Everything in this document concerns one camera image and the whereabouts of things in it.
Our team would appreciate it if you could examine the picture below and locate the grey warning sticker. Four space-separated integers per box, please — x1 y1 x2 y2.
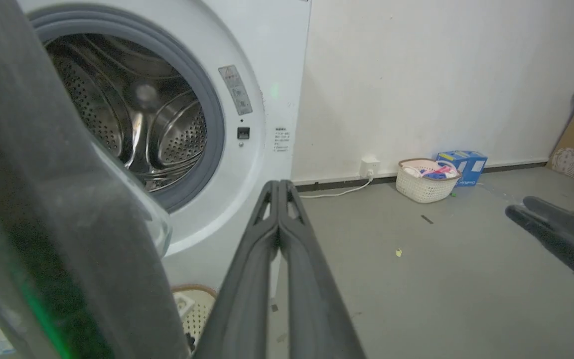
218 65 253 116

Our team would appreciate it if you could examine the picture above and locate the white front-load washing machine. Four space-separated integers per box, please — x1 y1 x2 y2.
0 0 312 357

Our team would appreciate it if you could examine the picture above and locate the white wall power plug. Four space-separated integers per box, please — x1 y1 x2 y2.
359 157 381 180

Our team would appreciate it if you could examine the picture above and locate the blue cardboard box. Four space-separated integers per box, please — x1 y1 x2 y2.
436 150 488 188

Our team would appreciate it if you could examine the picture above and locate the white power cable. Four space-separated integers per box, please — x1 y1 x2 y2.
299 177 374 199

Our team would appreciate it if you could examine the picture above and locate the perforated steel washer drum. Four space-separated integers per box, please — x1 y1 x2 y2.
44 33 208 193

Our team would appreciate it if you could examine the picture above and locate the grey rubber door gasket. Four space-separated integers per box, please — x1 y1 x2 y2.
27 6 226 213

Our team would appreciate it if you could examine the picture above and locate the white woven laundry basket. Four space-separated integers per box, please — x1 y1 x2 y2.
396 158 462 204

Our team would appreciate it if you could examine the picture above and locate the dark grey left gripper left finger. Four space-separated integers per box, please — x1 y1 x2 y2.
193 180 280 359

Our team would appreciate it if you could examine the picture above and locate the small black text label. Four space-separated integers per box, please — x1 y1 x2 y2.
274 127 290 153

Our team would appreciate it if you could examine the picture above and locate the dark grey washing machine door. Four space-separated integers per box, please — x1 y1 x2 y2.
0 0 191 359

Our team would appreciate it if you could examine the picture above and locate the white basket with brown rim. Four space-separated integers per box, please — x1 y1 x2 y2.
171 284 218 351

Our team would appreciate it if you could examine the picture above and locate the colourful clothes pile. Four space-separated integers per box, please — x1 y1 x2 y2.
403 161 460 180

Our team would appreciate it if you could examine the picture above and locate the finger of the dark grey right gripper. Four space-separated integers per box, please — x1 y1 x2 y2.
522 196 574 250
505 205 574 298

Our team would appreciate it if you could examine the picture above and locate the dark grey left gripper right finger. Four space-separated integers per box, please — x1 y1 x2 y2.
279 180 366 359

